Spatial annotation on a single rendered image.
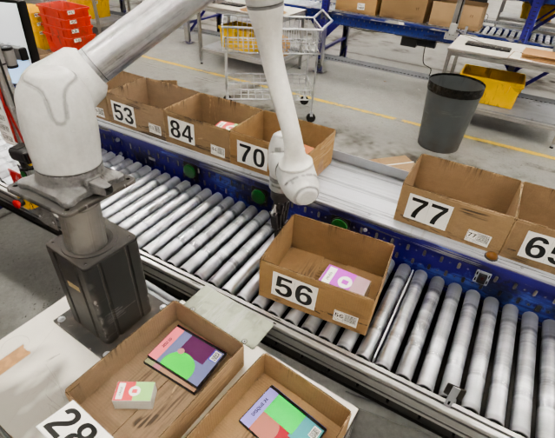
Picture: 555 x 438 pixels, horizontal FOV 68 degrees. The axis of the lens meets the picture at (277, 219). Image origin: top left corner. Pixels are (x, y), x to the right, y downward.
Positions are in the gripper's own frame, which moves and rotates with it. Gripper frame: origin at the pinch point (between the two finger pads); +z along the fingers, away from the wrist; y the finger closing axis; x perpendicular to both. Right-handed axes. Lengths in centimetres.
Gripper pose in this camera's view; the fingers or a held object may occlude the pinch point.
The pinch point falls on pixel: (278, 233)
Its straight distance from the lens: 156.6
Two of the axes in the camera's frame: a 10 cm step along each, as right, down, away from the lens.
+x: 8.6, 3.4, -3.7
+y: -5.0, 5.0, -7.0
